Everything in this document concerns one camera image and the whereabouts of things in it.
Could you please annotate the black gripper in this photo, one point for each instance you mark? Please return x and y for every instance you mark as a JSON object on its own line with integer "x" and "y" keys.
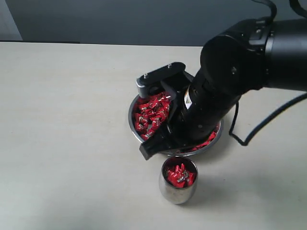
{"x": 191, "y": 122}

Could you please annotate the red candy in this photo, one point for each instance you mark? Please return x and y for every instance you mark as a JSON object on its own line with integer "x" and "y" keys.
{"x": 183, "y": 177}
{"x": 211, "y": 137}
{"x": 174, "y": 176}
{"x": 145, "y": 109}

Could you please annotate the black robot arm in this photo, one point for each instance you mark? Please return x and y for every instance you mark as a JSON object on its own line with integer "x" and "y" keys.
{"x": 247, "y": 56}

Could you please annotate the round stainless steel plate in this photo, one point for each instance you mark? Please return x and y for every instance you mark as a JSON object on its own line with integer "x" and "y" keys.
{"x": 184, "y": 153}

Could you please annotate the stainless steel cup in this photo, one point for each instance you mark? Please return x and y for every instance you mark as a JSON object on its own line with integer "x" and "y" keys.
{"x": 173, "y": 194}

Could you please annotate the red candy left edge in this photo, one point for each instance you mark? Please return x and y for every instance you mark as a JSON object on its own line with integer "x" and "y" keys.
{"x": 141, "y": 122}

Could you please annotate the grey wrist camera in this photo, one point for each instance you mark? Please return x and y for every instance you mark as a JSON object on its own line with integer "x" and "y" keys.
{"x": 170, "y": 78}

